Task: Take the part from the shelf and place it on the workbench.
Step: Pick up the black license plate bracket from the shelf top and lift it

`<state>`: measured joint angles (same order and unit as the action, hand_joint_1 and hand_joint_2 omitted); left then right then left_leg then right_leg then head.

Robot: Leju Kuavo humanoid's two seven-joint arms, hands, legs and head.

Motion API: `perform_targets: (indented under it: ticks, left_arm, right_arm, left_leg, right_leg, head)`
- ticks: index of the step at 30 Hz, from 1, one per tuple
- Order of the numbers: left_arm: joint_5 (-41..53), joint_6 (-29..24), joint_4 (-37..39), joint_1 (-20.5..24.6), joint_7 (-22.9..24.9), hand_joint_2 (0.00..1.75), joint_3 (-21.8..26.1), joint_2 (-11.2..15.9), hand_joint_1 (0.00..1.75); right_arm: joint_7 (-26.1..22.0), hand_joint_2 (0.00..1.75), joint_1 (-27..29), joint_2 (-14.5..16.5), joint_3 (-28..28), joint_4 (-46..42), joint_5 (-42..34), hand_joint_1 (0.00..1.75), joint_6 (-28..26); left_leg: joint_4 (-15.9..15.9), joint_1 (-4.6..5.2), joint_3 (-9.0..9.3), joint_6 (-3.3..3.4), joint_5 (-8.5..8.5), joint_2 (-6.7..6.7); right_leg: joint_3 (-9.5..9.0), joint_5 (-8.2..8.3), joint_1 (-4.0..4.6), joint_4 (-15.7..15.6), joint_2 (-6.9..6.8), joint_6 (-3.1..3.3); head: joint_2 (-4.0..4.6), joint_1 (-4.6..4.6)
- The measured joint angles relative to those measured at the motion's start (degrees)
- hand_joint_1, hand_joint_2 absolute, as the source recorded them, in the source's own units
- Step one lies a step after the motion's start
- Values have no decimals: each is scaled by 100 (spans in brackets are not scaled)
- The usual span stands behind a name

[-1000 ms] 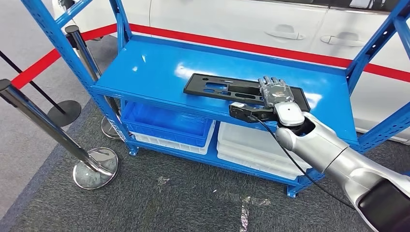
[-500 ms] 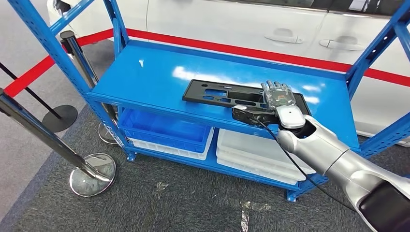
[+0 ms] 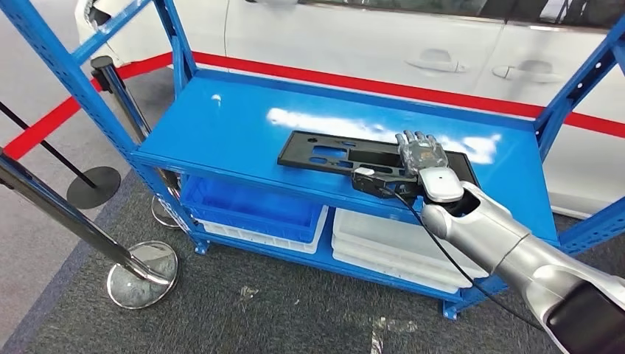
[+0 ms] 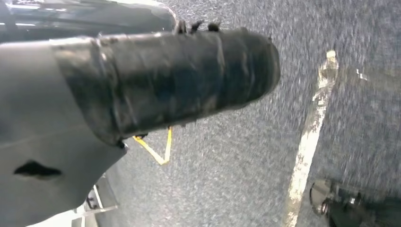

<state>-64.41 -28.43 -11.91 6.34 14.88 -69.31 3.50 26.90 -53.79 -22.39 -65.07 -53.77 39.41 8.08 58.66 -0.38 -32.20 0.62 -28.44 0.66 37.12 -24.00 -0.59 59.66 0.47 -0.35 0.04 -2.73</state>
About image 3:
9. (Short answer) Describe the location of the black camera bracket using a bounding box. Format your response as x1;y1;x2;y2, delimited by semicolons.
351;170;426;199

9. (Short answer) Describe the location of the white car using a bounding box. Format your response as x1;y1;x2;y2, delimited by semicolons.
74;0;625;220

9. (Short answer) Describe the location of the red barrier belt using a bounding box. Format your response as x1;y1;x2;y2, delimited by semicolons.
2;77;106;162
116;51;625;139

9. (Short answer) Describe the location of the silver floor tape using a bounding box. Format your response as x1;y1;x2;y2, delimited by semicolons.
369;316;419;354

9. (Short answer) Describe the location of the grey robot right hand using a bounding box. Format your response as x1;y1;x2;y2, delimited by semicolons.
395;130;450;177

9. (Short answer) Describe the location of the chrome stanchion post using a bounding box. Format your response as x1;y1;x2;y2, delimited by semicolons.
0;148;180;310
90;55;183;229

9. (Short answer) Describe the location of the black plastic panel part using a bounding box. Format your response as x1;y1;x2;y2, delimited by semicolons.
277;130;482;189

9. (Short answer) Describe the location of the blue metal shelf rack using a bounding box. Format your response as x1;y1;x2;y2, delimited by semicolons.
0;0;625;321

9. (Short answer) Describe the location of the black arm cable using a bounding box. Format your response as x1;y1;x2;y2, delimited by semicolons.
384;187;544;332

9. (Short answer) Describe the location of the white plastic tray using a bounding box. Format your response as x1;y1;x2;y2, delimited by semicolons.
332;246;462;295
331;207;490;282

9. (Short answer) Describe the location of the blue plastic crate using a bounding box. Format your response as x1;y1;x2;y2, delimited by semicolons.
181;176;326;244

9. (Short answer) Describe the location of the white plastic crate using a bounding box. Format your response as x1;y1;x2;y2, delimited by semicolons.
198;205;330;255

